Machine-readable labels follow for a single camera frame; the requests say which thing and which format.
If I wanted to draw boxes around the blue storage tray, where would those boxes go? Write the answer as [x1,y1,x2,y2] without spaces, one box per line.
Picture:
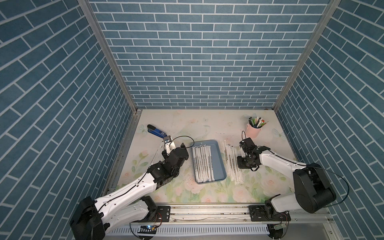
[192,140,227,185]

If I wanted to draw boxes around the pink pen cup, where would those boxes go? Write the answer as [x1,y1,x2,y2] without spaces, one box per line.
[245,123,262,139]

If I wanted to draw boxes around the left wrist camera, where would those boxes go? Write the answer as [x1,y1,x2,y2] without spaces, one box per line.
[164,136,176,155]

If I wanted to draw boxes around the blue stapler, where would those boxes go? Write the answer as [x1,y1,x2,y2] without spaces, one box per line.
[147,125,168,139]

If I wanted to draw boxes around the right wrapped straw pile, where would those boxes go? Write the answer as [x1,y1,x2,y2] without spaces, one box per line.
[222,140,244,185]

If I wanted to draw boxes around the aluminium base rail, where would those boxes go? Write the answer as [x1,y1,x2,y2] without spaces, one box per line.
[157,203,334,225]

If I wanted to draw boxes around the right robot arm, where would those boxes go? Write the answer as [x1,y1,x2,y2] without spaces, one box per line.
[237,138,337,217]

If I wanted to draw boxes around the straw being gripped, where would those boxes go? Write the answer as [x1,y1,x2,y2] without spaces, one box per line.
[199,146,206,183]

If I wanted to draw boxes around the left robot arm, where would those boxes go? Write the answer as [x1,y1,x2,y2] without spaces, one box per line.
[69,144,189,240]

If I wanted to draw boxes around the pens in cup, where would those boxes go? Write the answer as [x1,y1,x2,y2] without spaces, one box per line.
[248,117,268,129]

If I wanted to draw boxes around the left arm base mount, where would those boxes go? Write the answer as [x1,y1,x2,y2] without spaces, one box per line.
[135,206,171,223]

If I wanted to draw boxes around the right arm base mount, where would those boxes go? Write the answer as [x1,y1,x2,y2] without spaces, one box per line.
[248,205,291,222]

